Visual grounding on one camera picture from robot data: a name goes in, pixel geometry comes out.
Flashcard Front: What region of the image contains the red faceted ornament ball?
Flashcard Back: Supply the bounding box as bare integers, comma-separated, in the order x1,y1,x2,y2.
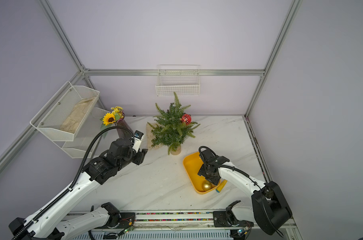
180,114,192,125

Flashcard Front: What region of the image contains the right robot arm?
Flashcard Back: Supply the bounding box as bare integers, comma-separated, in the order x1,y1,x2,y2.
198,146,293,238

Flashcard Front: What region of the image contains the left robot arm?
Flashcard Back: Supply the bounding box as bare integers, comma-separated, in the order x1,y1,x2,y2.
9,131,147,240

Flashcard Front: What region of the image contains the small green christmas tree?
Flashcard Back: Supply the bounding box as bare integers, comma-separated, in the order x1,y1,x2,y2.
149,93,200,155

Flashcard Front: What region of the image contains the gold ornament ball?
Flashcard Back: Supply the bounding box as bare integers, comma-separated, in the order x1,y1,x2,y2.
202,180,212,192

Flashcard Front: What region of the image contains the yellow plastic tray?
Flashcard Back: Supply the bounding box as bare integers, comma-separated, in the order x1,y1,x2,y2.
183,152,218,195

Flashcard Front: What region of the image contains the blue yellow toy rake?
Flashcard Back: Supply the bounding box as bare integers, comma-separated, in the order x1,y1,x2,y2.
216,180,227,193

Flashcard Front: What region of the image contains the dark glass vase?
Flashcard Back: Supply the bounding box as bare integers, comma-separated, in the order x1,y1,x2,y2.
115,119,133,139

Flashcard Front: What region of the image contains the beige cloth on table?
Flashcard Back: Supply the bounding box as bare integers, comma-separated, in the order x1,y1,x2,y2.
146,123,159,150

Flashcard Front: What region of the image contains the sunflower bouquet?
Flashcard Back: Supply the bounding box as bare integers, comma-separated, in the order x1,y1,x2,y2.
100,106,124,130

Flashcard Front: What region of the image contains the beige cloth in shelf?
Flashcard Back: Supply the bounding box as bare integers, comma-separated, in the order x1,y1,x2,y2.
59,97,95,134

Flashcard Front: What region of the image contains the white mesh two-tier shelf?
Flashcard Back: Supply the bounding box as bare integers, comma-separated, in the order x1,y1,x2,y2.
30,82,107,159

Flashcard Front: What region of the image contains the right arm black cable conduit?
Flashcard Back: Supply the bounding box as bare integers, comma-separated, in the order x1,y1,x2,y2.
198,145,260,190

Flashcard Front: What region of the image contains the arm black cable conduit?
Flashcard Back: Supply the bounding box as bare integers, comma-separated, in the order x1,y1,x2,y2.
198,145,260,190
10,125,134,240

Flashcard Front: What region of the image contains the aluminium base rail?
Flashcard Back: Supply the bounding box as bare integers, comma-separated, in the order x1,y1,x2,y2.
43,208,302,240

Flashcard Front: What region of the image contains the white wire wall basket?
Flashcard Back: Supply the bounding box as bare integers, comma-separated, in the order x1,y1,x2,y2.
155,65,201,97

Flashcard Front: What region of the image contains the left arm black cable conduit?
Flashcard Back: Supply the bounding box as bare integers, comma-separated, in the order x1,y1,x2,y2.
10,125,134,240

